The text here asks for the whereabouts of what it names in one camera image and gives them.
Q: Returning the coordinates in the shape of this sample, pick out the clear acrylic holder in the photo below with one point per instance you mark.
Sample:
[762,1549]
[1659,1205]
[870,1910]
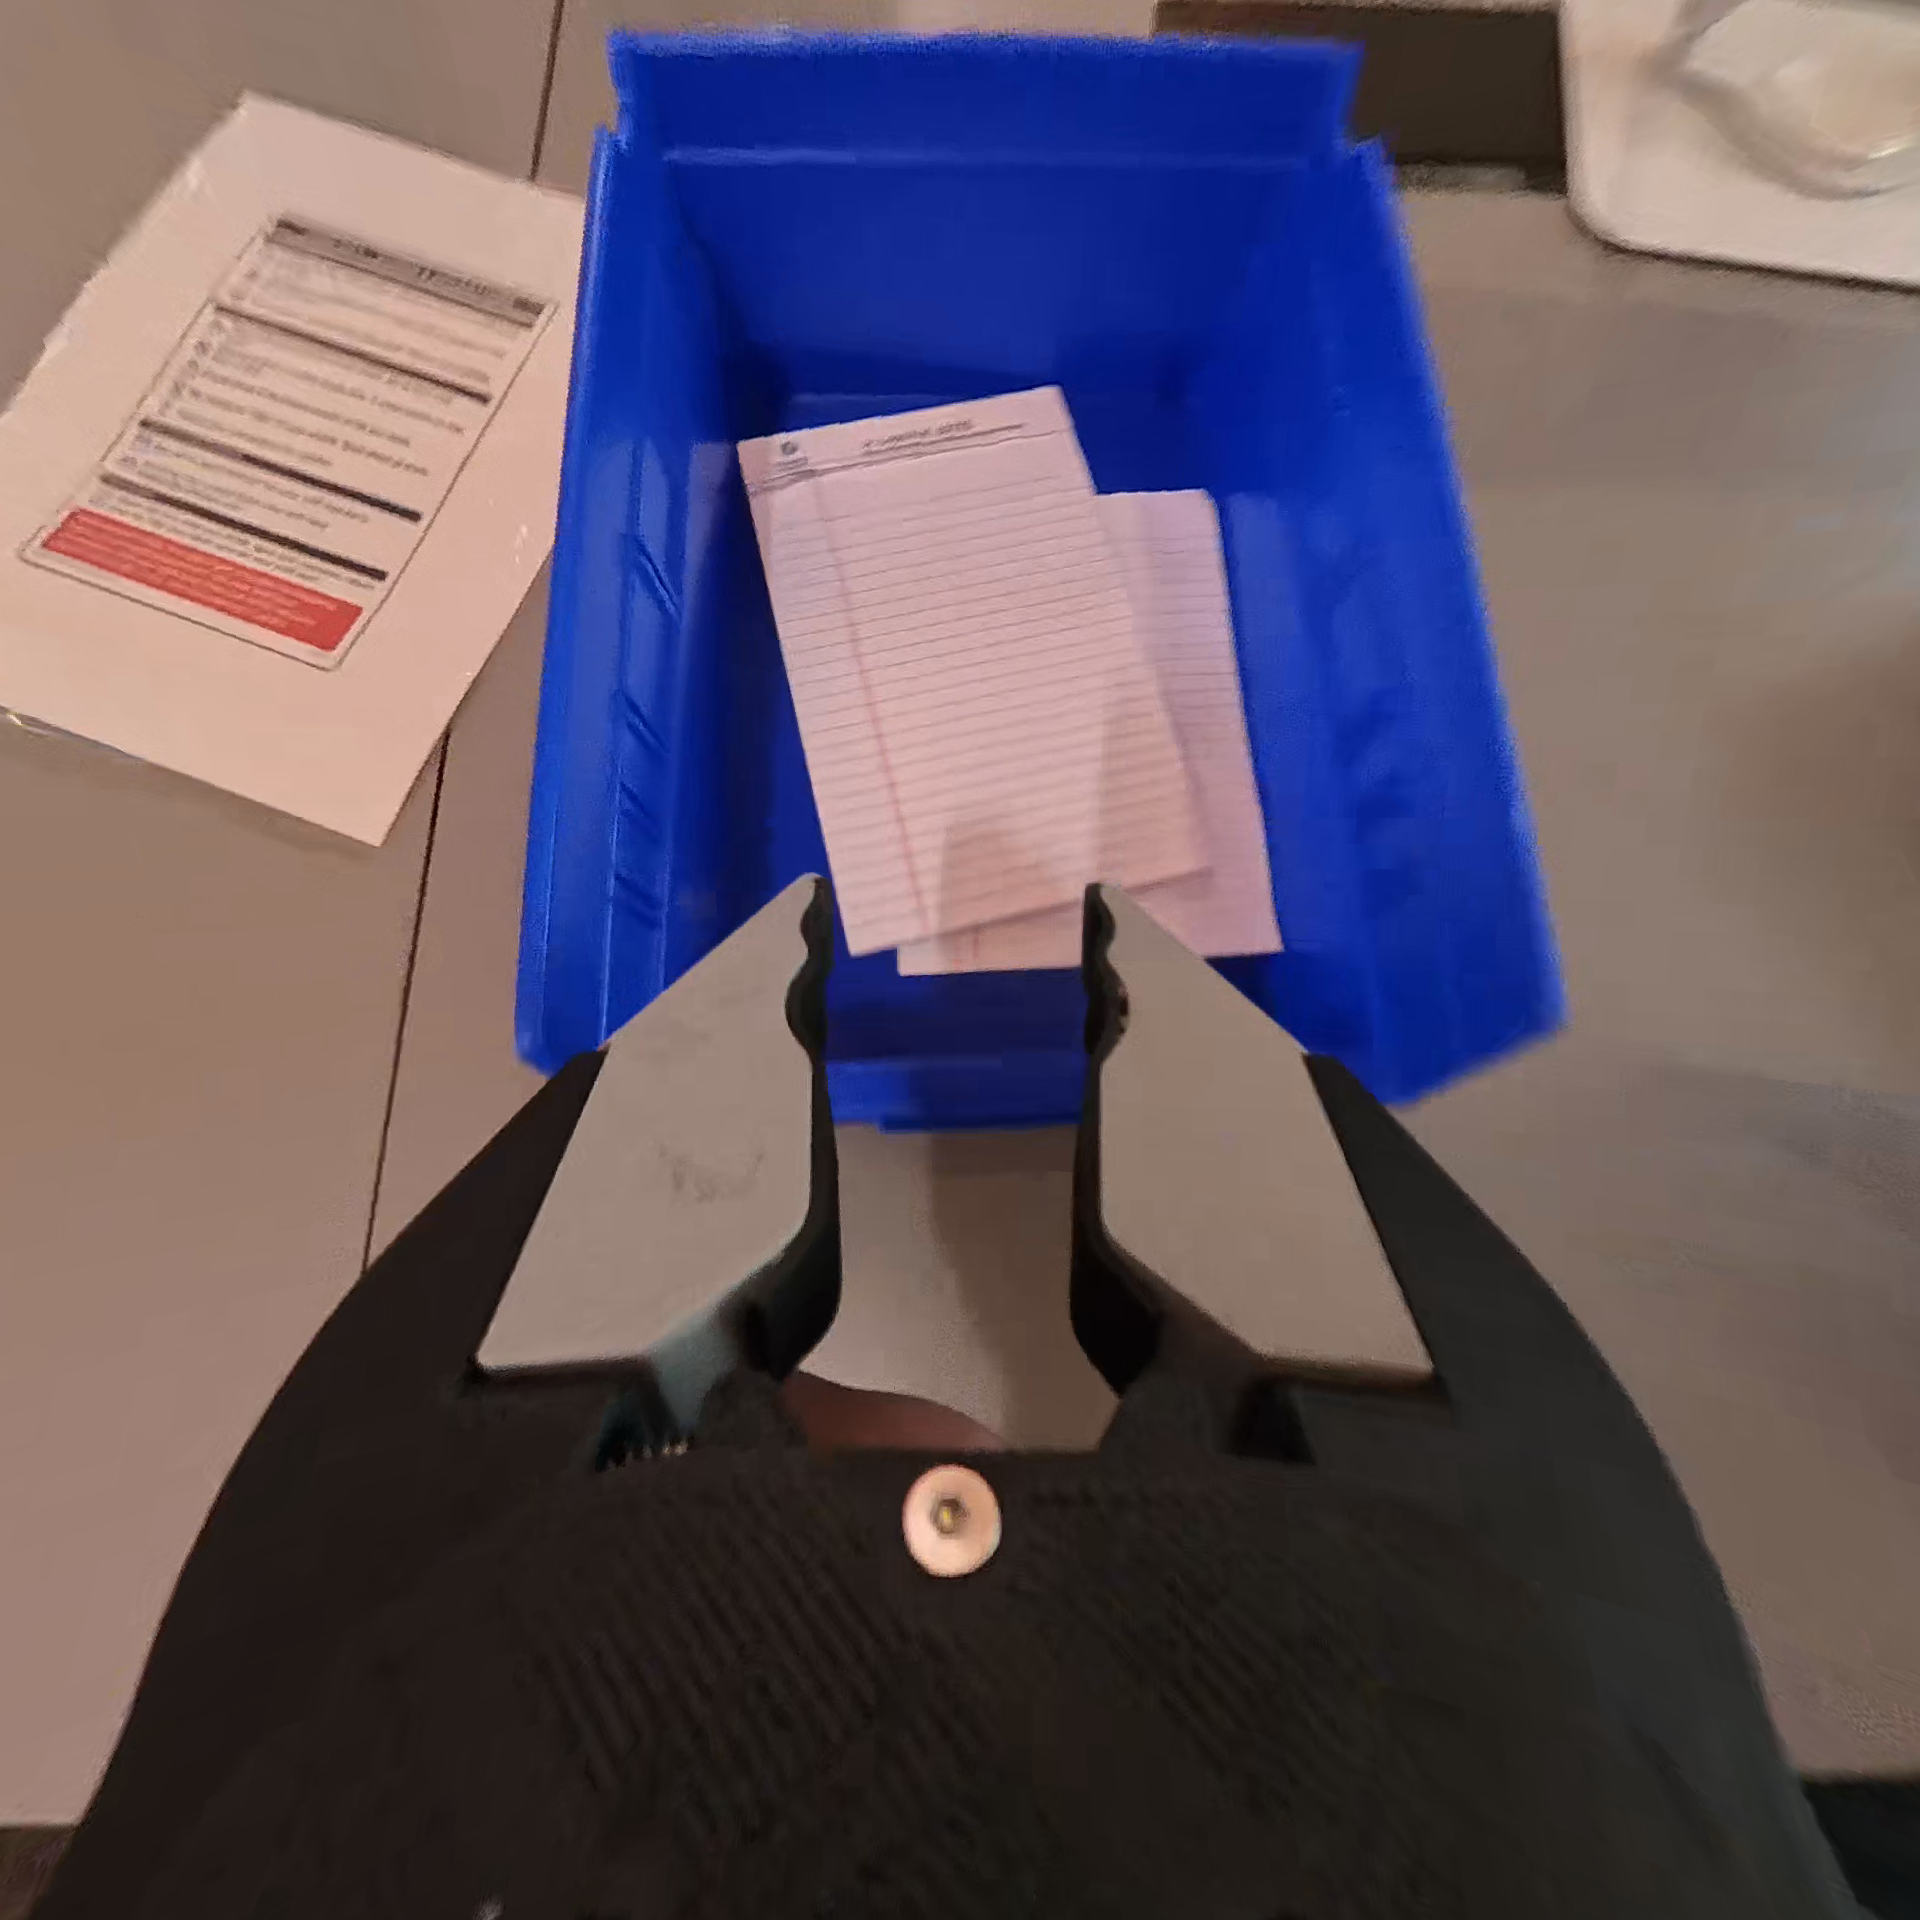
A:
[1801,106]

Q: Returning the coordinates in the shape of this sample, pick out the white stand base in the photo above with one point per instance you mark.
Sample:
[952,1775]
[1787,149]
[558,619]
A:
[1696,228]

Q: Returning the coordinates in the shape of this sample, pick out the white lined legal pad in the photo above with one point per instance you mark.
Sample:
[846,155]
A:
[1198,674]
[962,646]

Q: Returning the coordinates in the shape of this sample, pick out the printed instruction sheet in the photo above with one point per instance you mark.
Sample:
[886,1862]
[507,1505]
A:
[268,451]

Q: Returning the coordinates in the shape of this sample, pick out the blue plastic bin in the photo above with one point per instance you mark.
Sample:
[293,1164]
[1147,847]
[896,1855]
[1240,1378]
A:
[974,269]

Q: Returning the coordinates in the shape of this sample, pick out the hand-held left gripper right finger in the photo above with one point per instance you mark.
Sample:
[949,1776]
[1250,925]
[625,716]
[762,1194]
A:
[1228,1185]

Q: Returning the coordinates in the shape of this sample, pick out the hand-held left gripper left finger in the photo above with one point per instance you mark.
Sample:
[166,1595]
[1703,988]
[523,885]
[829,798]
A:
[675,1171]

